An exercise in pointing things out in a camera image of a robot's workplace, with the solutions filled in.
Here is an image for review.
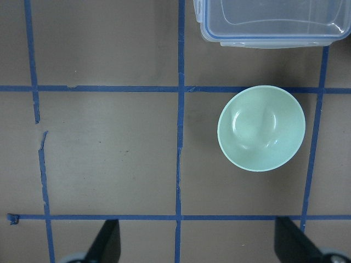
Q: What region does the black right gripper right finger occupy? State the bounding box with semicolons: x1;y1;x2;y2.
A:
274;216;330;262

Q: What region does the light green bowl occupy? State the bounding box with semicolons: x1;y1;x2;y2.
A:
217;85;306;172

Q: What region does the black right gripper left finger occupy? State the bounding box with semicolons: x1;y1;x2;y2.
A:
84;219;121;262

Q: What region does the clear plastic food container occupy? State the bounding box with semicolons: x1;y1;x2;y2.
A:
193;0;350;49

